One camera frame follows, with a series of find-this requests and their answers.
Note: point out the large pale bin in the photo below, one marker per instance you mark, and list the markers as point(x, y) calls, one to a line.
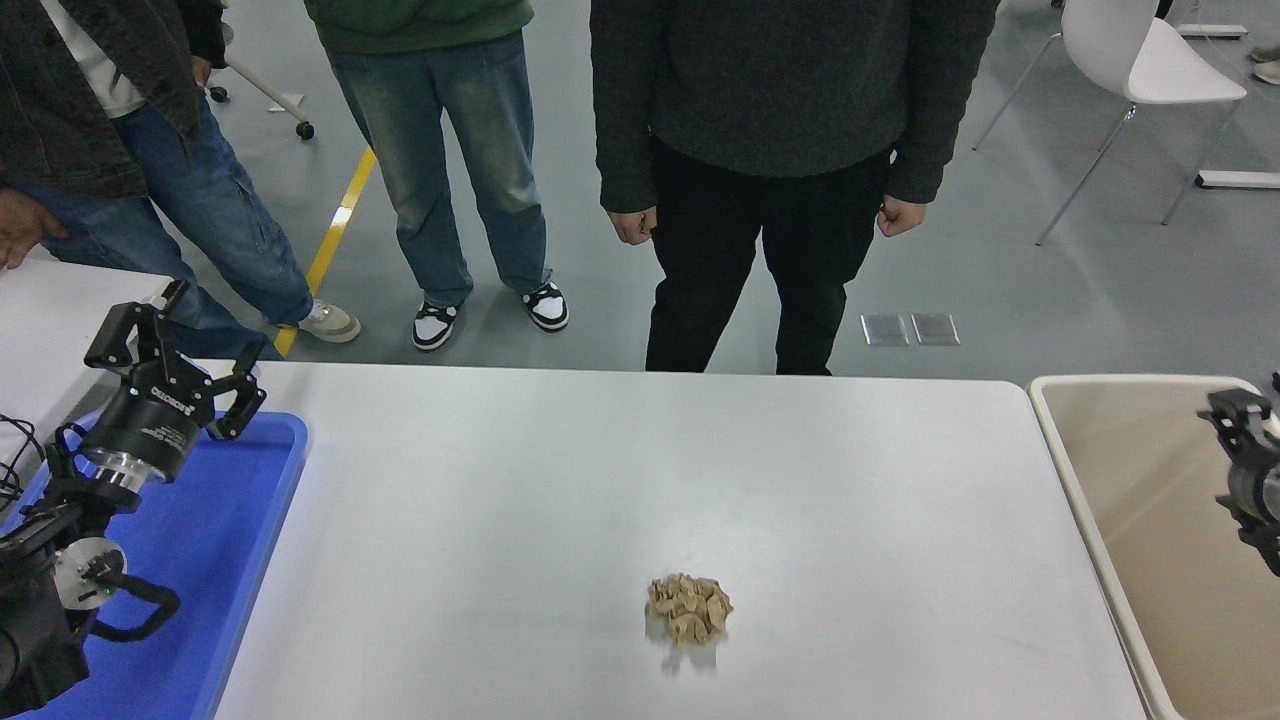
point(1150, 480)

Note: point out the blue plastic tray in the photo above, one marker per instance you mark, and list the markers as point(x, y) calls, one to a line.
point(230, 540)

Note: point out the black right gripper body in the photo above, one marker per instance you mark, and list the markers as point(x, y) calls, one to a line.
point(1260, 485)

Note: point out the tan paper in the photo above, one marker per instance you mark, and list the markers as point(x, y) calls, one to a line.
point(690, 608)

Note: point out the metal floor plate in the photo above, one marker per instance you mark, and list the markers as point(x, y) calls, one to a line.
point(935, 329)
point(884, 330)

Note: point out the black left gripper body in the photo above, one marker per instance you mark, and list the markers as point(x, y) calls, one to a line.
point(150, 425)

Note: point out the long white table foot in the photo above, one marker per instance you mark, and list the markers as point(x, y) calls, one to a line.
point(1240, 179)

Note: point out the grey office chair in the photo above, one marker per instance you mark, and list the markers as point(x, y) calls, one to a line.
point(270, 95)

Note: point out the person's right hand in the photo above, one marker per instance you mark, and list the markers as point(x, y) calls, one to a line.
point(25, 225)
point(632, 226)

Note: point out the person's left hand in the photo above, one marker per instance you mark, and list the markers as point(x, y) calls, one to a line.
point(900, 216)
point(201, 70)

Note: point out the short white table foot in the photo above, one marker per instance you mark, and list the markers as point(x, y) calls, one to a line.
point(1212, 32)

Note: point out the person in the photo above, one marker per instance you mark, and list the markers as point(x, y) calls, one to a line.
point(780, 100)
point(1270, 72)
point(440, 130)
point(190, 190)

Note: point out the white plastic chair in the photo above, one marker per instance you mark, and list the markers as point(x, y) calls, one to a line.
point(1150, 60)

